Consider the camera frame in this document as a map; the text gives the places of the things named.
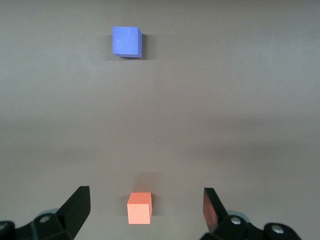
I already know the orange foam cube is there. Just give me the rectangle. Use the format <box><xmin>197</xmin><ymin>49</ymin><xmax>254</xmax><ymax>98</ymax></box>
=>
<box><xmin>126</xmin><ymin>192</ymin><xmax>153</xmax><ymax>225</ymax></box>

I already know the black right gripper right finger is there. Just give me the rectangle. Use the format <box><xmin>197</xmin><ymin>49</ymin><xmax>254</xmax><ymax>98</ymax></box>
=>
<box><xmin>199</xmin><ymin>187</ymin><xmax>304</xmax><ymax>240</ymax></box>

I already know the purple foam cube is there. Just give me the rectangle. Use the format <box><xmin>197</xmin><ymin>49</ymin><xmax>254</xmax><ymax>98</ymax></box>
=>
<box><xmin>111</xmin><ymin>26</ymin><xmax>143</xmax><ymax>59</ymax></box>

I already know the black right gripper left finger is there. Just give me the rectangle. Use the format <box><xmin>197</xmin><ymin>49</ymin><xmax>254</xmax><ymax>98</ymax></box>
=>
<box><xmin>13</xmin><ymin>185</ymin><xmax>91</xmax><ymax>240</ymax></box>

